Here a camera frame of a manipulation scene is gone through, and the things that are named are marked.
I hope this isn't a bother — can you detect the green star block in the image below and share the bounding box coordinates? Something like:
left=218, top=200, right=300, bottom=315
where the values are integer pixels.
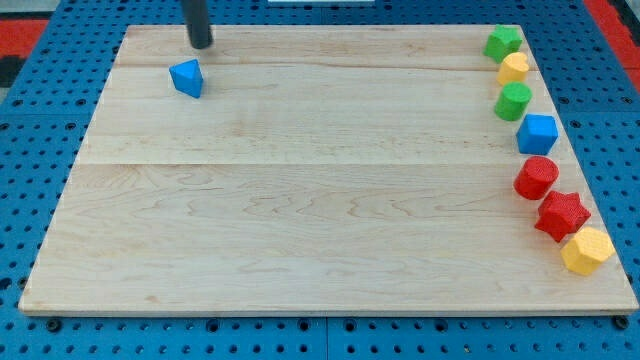
left=483, top=24, right=523, bottom=63

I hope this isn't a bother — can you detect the blue triangle block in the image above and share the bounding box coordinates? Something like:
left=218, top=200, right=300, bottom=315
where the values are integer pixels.
left=169, top=59, right=204, bottom=98

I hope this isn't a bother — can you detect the red cylinder block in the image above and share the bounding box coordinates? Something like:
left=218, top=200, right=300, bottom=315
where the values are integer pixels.
left=513, top=156, right=559, bottom=200

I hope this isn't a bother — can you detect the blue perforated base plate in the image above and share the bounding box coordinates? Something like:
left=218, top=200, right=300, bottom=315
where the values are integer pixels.
left=1, top=0, right=639, bottom=359

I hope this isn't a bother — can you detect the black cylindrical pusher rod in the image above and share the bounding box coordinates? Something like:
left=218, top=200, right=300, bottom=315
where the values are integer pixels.
left=180, top=0, right=214, bottom=50

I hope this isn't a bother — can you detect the red star block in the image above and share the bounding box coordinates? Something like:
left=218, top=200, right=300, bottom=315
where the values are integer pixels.
left=534, top=190, right=591, bottom=243

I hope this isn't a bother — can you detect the yellow hexagon block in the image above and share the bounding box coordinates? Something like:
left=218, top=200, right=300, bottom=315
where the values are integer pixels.
left=560, top=227, right=616, bottom=276

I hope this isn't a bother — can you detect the green cylinder block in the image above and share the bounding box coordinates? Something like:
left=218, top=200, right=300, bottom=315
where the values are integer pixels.
left=494, top=81, right=533, bottom=121

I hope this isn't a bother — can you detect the light wooden board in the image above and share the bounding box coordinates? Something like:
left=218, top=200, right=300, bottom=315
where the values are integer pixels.
left=19, top=25, right=638, bottom=317

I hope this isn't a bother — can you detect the blue cube block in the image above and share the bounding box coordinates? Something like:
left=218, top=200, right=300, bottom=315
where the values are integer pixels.
left=516, top=114, right=559, bottom=155

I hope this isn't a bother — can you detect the yellow heart block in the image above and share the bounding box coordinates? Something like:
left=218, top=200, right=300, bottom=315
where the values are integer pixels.
left=496, top=52, right=530, bottom=85

